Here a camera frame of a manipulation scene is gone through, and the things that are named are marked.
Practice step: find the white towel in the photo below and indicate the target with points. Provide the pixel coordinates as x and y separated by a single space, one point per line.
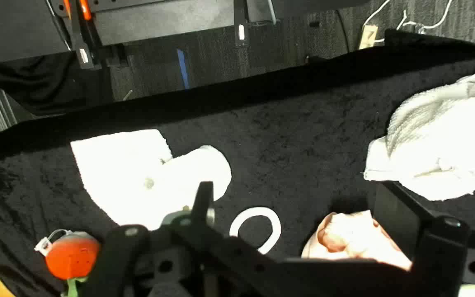
440 148
132 175

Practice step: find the beige power plug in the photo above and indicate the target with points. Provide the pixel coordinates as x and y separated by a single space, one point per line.
368 36

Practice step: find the black draped fabric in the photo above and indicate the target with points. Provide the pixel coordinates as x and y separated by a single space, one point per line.
39 82

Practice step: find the orange turnip plushie green leaves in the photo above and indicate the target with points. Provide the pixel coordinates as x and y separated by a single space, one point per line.
72 257

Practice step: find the black velvet tablecloth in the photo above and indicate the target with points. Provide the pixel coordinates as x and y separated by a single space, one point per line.
280 137

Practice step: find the orange black bar clamp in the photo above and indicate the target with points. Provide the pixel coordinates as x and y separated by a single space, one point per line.
241 10
84 8

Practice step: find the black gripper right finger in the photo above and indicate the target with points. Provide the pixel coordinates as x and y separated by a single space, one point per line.
435 231

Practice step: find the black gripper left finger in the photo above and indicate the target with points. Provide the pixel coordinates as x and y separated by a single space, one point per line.
204 200

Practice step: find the peach shirt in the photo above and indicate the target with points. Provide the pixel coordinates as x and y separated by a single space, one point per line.
358 236

